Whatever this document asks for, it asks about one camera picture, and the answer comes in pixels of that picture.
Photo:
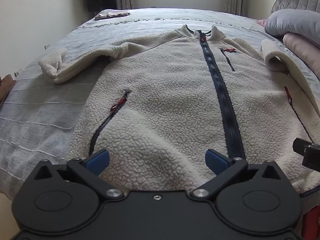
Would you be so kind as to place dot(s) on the cream fleece zip jacket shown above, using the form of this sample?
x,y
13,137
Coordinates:
x,y
172,100

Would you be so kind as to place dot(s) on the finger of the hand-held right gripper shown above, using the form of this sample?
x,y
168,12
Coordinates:
x,y
308,152

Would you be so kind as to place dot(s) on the brown wooden furniture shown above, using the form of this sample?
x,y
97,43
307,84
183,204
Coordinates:
x,y
5,88

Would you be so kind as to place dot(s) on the grey checked bedspread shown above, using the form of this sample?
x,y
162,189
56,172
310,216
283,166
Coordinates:
x,y
42,110

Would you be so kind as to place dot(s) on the red orange cloth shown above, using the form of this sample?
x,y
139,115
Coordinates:
x,y
312,223

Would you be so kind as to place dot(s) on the light grey pillow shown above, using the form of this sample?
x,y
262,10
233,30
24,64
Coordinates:
x,y
295,23

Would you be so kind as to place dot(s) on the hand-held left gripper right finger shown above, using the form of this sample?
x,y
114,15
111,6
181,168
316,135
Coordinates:
x,y
215,161

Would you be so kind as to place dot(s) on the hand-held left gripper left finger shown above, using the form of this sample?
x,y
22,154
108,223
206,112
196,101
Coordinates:
x,y
98,161

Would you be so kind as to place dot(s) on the folded brown pink cloth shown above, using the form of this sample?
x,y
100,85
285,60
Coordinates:
x,y
112,13

